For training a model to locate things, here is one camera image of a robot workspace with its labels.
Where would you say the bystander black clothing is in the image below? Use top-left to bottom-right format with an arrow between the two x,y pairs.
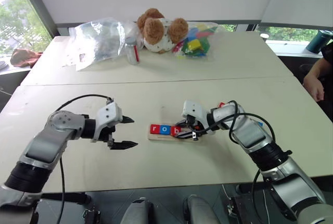
319,41 -> 333,122

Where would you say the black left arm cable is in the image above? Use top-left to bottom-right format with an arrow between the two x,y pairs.
53,94 -> 116,224

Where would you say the clear bottle with red label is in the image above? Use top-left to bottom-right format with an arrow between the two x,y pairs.
125,37 -> 140,66

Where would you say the dark rounded grey shape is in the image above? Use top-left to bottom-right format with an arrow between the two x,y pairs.
183,194 -> 222,224
120,197 -> 155,224

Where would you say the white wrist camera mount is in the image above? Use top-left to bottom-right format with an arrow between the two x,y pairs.
181,100 -> 209,127
91,103 -> 123,143

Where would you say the brown cloth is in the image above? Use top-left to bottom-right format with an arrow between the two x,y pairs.
9,48 -> 43,68

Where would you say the bag of colourful blocks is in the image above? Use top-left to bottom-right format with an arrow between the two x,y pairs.
171,21 -> 222,63

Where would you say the wooden letter tray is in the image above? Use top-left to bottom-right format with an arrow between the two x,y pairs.
147,123 -> 207,143

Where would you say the bystander bare hand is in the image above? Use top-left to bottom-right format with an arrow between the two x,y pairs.
303,72 -> 325,102

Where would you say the black metal bracket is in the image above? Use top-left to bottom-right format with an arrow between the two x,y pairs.
82,207 -> 101,224
225,196 -> 246,217

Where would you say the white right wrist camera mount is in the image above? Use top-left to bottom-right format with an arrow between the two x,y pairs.
181,100 -> 209,127

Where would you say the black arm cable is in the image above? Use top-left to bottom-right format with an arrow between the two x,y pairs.
197,99 -> 277,210
53,94 -> 116,224

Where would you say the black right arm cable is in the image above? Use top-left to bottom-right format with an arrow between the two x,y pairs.
197,99 -> 277,210

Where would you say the dark teal tumbler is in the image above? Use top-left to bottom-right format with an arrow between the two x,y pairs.
305,29 -> 333,54

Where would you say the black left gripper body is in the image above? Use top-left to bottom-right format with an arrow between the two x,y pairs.
102,116 -> 126,149

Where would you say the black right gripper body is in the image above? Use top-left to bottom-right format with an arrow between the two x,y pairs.
185,115 -> 207,142

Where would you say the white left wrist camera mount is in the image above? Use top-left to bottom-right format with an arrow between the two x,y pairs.
91,103 -> 123,143

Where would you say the clear plastic bag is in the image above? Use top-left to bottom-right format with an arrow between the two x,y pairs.
62,17 -> 144,72

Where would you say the brown and white teddy bear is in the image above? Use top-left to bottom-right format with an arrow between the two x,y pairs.
136,7 -> 189,54

